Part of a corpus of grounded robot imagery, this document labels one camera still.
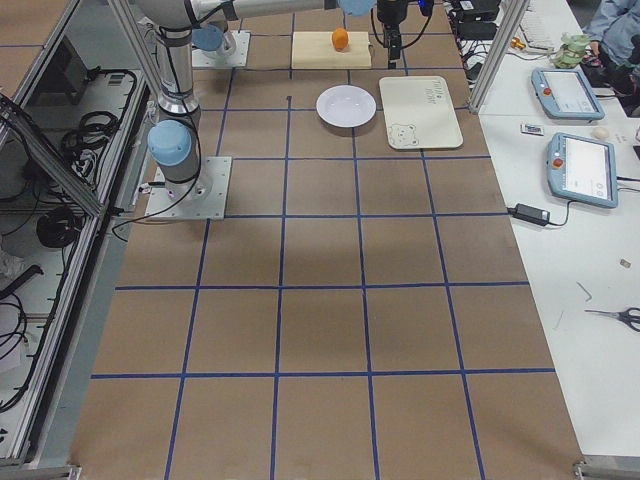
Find orange fruit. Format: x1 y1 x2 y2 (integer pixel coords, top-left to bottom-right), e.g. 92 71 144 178
331 28 349 51

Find far blue teach pendant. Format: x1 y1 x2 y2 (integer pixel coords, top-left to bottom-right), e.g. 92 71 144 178
531 68 605 121

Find black scissors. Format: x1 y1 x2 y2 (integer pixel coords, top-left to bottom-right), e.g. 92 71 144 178
586 307 640 332

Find white keyboard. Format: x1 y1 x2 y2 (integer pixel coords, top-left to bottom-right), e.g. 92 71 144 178
519 3 554 53

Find pale green bear tray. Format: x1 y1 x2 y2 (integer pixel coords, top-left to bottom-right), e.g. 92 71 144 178
379 76 463 150

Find person in blue jacket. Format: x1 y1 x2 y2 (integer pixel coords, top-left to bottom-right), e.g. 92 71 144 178
583 0 639 65

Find hex key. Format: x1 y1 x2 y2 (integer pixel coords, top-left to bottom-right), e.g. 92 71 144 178
576 281 593 303

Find brass cylinder part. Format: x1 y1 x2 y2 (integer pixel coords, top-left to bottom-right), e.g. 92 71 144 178
510 37 527 51

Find black power adapter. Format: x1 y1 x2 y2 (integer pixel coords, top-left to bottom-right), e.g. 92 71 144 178
507 203 550 226

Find small white label box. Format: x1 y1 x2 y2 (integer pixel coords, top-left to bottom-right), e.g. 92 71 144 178
520 123 545 136

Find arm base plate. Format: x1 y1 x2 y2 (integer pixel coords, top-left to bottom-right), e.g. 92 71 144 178
145 156 232 221
192 30 251 70

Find near blue teach pendant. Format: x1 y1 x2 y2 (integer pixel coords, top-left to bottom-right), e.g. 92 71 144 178
546 132 619 209

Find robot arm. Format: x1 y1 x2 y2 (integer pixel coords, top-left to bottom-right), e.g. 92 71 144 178
192 24 236 58
139 1 408 123

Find white round plate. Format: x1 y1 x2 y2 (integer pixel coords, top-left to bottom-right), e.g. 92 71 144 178
316 85 376 128

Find wooden cutting board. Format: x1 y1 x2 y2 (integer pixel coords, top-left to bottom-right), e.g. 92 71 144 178
291 31 372 70

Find aluminium frame post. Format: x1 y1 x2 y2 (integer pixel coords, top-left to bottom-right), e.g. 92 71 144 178
468 0 530 114

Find blue teach pendant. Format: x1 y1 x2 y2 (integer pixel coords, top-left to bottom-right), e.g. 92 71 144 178
531 68 605 121
546 132 619 209

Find beige egg shaped object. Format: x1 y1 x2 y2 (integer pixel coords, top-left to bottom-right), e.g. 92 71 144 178
592 127 610 140

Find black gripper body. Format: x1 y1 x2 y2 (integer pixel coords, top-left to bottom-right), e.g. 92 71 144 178
376 0 406 24

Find green tape roll stack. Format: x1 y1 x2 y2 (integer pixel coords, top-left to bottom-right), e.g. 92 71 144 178
552 33 590 69

